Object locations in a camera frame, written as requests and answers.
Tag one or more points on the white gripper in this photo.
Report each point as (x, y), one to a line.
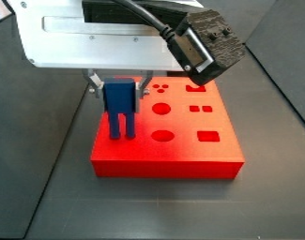
(60, 40)

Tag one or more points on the blue square-circle peg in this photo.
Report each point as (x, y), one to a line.
(119, 91)

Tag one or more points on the red shape-sorter board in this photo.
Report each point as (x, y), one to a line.
(184, 140)

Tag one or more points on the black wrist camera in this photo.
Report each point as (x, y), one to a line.
(205, 46)

